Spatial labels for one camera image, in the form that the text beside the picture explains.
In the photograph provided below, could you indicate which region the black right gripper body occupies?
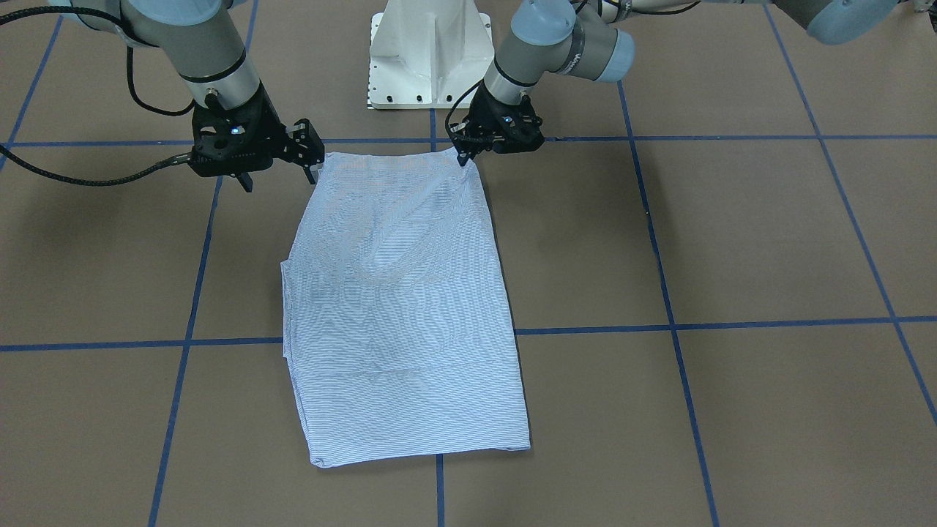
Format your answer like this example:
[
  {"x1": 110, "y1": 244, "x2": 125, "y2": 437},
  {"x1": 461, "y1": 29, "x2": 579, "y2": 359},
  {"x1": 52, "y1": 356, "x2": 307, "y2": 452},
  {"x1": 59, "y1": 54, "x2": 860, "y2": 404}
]
[{"x1": 187, "y1": 86, "x2": 294, "y2": 193}]

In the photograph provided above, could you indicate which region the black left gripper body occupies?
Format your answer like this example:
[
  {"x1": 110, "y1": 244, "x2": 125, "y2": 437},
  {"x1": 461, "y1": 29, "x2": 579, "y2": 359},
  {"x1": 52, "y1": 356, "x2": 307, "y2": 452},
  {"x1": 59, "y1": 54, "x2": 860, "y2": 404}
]
[{"x1": 458, "y1": 81, "x2": 545, "y2": 154}]

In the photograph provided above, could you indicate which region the light blue striped shirt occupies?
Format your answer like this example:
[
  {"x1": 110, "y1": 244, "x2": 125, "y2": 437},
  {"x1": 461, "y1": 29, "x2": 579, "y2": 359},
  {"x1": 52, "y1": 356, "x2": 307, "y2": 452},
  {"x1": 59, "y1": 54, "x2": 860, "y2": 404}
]
[{"x1": 280, "y1": 148, "x2": 530, "y2": 469}]

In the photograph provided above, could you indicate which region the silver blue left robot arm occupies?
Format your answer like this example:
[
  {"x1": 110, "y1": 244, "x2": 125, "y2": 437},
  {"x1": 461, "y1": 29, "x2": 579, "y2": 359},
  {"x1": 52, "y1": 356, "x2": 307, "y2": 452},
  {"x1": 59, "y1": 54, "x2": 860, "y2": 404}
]
[{"x1": 447, "y1": 1, "x2": 694, "y2": 166}]

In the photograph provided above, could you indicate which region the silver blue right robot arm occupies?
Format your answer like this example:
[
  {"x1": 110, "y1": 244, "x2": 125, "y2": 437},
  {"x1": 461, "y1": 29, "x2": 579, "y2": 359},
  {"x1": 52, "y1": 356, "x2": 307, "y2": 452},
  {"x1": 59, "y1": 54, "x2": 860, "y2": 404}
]
[{"x1": 61, "y1": 1, "x2": 325, "y2": 193}]

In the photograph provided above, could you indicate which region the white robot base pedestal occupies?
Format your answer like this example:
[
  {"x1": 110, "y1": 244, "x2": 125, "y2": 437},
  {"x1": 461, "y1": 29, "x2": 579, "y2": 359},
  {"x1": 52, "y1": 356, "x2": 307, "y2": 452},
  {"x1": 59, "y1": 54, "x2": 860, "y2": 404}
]
[{"x1": 367, "y1": 1, "x2": 495, "y2": 111}]

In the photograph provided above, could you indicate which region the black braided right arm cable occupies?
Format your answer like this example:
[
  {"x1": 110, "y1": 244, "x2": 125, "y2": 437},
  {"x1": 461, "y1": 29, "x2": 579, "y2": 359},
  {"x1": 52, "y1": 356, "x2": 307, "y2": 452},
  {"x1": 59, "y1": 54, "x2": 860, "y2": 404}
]
[{"x1": 0, "y1": 6, "x2": 198, "y2": 187}]

